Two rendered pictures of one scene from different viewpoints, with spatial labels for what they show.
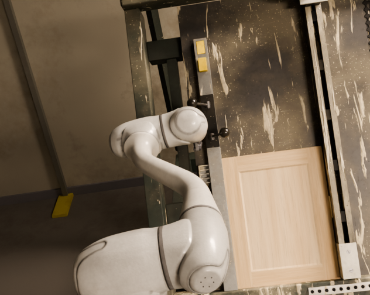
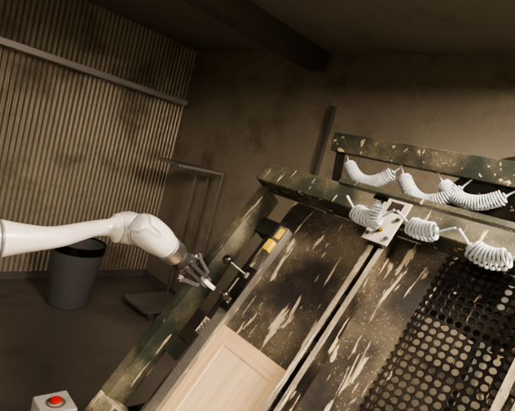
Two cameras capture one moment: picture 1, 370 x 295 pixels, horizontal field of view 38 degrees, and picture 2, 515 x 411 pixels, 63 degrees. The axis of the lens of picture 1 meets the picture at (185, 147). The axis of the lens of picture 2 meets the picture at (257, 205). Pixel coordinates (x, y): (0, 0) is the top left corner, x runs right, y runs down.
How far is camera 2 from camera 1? 1.32 m
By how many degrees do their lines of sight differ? 43
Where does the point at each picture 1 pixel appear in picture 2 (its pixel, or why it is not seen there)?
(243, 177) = (222, 351)
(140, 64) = (238, 223)
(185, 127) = (134, 224)
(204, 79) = (262, 257)
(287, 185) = (241, 386)
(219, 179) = (205, 337)
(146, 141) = (115, 221)
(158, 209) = (158, 325)
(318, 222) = not seen: outside the picture
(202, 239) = not seen: outside the picture
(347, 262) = not seen: outside the picture
